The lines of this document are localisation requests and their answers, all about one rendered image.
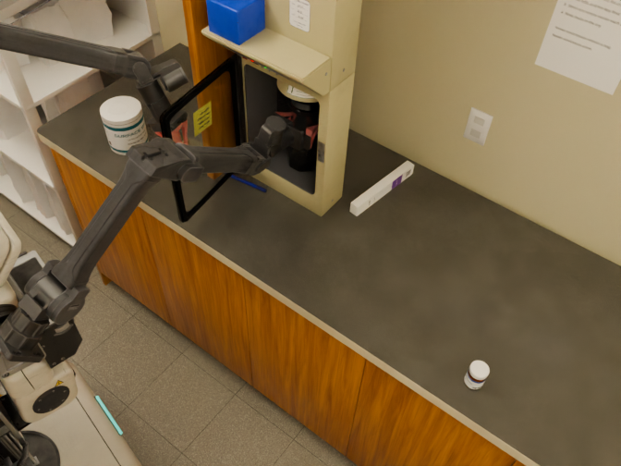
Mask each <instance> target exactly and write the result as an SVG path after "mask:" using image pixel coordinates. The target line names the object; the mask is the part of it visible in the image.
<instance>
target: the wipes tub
mask: <svg viewBox="0 0 621 466"><path fill-rule="evenodd" d="M100 114H101V118H102V121H103V126H104V129H105V133H106V136H107V139H108V142H109V145H110V147H111V149H112V151H113V152H115V153H118V154H121V155H126V153H127V152H128V150H129V148H130V147H131V146H132V145H136V144H141V143H144V142H148V141H149V139H148V134H147V129H146V126H145V121H144V116H143V113H142V109H141V104H140V102H139V101H138V100H137V99H135V98H133V97H130V96H117V97H114V98H111V99H109V100H107V101H105V102H104V103H103V104H102V105H101V107H100Z"/></svg>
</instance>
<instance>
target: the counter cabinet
mask: <svg viewBox="0 0 621 466"><path fill-rule="evenodd" d="M50 149H51V151H52V154H53V157H54V159H55V162H56V165H57V167H58V170H59V172H60V175H61V178H62V179H63V182H64V184H65V187H66V189H67V193H68V196H69V198H70V200H71V203H72V205H73V208H74V210H75V213H76V215H77V218H78V220H79V223H80V226H81V229H82V231H84V229H85V228H86V227H87V225H88V224H89V223H90V222H91V220H92V219H93V217H94V216H95V214H96V213H97V211H98V210H99V208H100V207H101V206H102V204H103V203H104V201H105V199H106V198H107V197H108V195H109V194H110V192H111V191H112V189H111V188H110V187H108V186H107V185H105V184H104V183H102V181H100V180H99V179H97V178H95V177H94V176H92V175H91V174H89V173H88V172H86V171H85V170H83V169H82V168H80V167H79V166H77V165H75V164H74V163H72V162H71V161H69V160H68V159H66V158H65V157H64V156H63V155H61V154H60V153H58V152H56V151H55V150H53V149H52V148H50ZM96 266H97V269H98V271H99V274H100V276H101V279H102V281H103V283H104V284H105V285H107V284H108V283H110V282H111V281H113V282H115V283H116V284H117V285H118V286H120V287H121V288H122V289H123V290H125V291H126V292H127V293H129V294H130V295H131V296H133V297H134V298H135V299H137V300H138V301H140V302H141V303H142V304H144V305H145V306H146V307H148V308H149V309H150V310H151V311H153V312H154V313H156V314H157V315H158V316H160V317H161V318H162V319H164V320H165V321H166V322H167V323H169V324H170V325H171V326H172V327H174V328H175V329H176V330H178V331H179V332H180V333H182V334H183V335H184V336H186V337H187V338H189V339H190V340H191V341H193V342H194V343H195V344H197V345H198V346H199V347H201V348H202V349H203V350H205V351H206V352H208V353H209V354H210V355H212V356H213V357H214V358H215V359H216V360H218V361H219V362H220V363H222V364H223V365H224V366H226V367H227V368H228V369H230V370H231V371H232V372H234V373H235V374H237V375H238V376H239V377H241V378H242V379H243V380H245V381H246V382H247V383H249V384H250V385H251V386H253V387H254V388H256V389H257V390H258V391H260V392H261V393H262V394H263V395H264V396H265V397H267V398H268V399H270V400H271V401H272V402H274V403H275V404H276V405H277V406H279V407H280V408H281V409H283V410H284V411H286V412H287V413H288V414H290V415H291V416H292V417H294V418H295V419H296V420H298V421H299V422H300V423H302V424H303V425H305V426H306V427H307V428H309V429H310V430H311V431H312V432H313V433H314V434H316V435H317V436H319V437H320V438H321V439H323V440H324V441H325V442H327V443H328V444H329V445H331V446H332V447H333V448H335V449H336V450H338V451H339V452H340V453H342V454H343V455H344V456H346V455H347V458H348V459H350V460H351V461H353V462H354V463H355V464H357V465H358V466H526V465H524V464H523V463H521V462H520V461H518V460H516V459H515V458H513V457H512V456H510V455H509V454H507V453H506V452H504V451H503V450H502V449H500V448H499V447H497V446H496V445H494V444H493V443H491V442H490V441H488V440H487V439H485V438H484V437H482V436H481V435H479V434H477V433H476V432H474V431H473V430H471V429H470V428H468V427H467V426H466V425H465V424H463V423H462V422H460V421H459V420H457V419H456V418H454V417H453V416H451V415H450V414H448V413H447V412H445V411H443V410H442V409H440V408H439V407H437V406H436V405H434V404H433V403H431V402H430V401H429V400H427V399H426V398H424V397H423V396H421V395H420V394H418V393H417V392H415V391H414V390H412V389H411V388H409V387H408V386H406V385H404V384H403V383H401V382H400V381H398V380H397V379H395V378H394V377H393V376H392V375H390V374H388V373H387V372H385V371H384V370H382V369H381V368H379V367H378V366H376V365H375V364H373V363H372V362H370V361H368V360H367V359H365V358H364V357H362V356H361V355H359V354H358V353H357V352H356V351H354V350H353V349H351V348H349V347H348V346H346V345H345V344H343V343H342V342H340V341H339V340H337V339H336V338H334V337H332V336H331V335H329V334H328V333H327V332H325V331H324V330H322V329H321V328H320V327H319V326H317V325H315V324H314V323H312V322H311V321H309V320H308V319H306V318H305V317H303V316H302V315H300V314H299V313H297V312H295V311H294V310H292V309H291V308H289V307H288V306H286V305H285V304H284V303H283V302H281V301H280V300H278V299H276V298H275V297H273V296H272V295H270V294H269V293H267V292H266V291H264V290H263V289H261V288H259V287H258V286H256V285H255V284H253V283H252V282H250V281H249V280H248V279H247V278H245V277H244V276H242V275H240V274H239V273H237V272H236V271H234V270H233V269H231V268H230V267H228V266H227V265H225V264H223V263H222V262H220V261H219V260H217V259H216V258H214V257H213V256H212V255H211V254H209V253H208V252H206V251H204V250H203V249H201V248H200V247H198V246H197V245H195V244H194V243H192V242H191V241H189V240H188V239H186V238H185V237H183V236H182V235H180V234H179V233H177V232H176V231H175V230H174V229H172V228H171V227H169V226H167V225H166V224H164V223H163V222H161V221H160V220H158V219H157V218H155V217H154V216H152V215H150V214H149V213H147V212H146V211H144V210H143V209H141V208H140V207H139V206H137V208H136V209H135V211H134V212H133V213H132V215H131V216H130V218H129V219H128V221H127V222H126V224H125V225H124V226H123V227H122V228H121V230H120V231H119V232H118V234H117V235H116V237H115V238H114V240H113V241H112V243H111V244H110V246H109V247H108V248H107V250H106V251H105V253H104V254H103V256H102V257H101V259H100V260H99V261H98V263H97V264H96Z"/></svg>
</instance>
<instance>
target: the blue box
mask: <svg viewBox="0 0 621 466"><path fill-rule="evenodd" d="M206 5H207V14H208V22H209V31H210V32H212V33H214V34H216V35H218V36H220V37H222V38H225V39H227V40H228V41H230V42H232V43H235V44H237V45H241V44H243V43H244V42H245V41H247V40H248V39H250V38H251V37H253V36H255V35H256V34H258V33H259V32H261V31H263V30H264V29H265V5H264V0H206Z"/></svg>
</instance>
